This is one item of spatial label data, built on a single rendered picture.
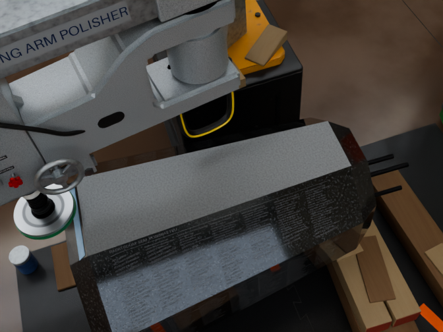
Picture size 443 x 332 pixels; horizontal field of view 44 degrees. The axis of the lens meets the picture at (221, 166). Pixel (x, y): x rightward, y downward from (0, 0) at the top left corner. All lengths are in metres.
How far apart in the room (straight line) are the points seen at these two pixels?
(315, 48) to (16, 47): 2.53
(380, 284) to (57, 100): 1.55
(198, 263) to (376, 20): 2.39
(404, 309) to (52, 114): 1.62
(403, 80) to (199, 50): 2.08
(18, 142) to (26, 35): 0.35
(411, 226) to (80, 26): 1.90
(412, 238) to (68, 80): 1.78
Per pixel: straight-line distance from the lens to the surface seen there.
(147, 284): 1.99
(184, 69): 1.69
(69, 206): 2.01
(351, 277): 2.48
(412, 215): 2.81
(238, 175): 2.02
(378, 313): 2.43
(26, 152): 1.64
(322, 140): 2.11
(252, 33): 2.58
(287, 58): 2.52
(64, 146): 1.67
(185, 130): 1.95
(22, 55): 1.41
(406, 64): 3.61
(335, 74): 3.49
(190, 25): 1.54
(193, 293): 2.02
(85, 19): 1.39
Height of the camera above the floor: 2.50
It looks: 55 degrees down
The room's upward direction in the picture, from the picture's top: 8 degrees counter-clockwise
